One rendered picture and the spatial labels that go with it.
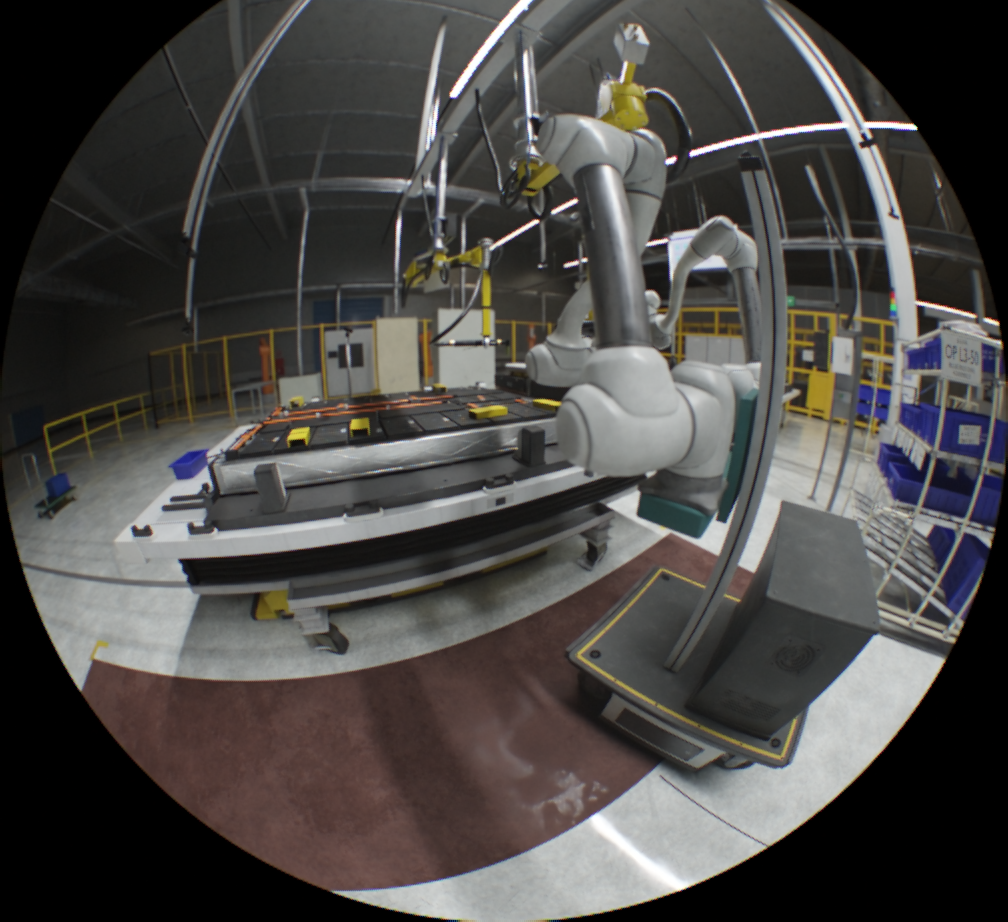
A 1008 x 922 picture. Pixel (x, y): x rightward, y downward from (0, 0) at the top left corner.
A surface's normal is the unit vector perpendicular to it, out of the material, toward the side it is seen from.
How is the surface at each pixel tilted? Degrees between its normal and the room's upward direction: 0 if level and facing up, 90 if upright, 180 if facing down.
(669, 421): 69
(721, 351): 90
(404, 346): 90
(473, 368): 90
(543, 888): 0
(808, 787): 0
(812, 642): 90
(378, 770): 0
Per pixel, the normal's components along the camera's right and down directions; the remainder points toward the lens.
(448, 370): 0.47, 0.19
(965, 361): -0.86, 0.12
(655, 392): 0.20, 0.00
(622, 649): 0.00, -0.97
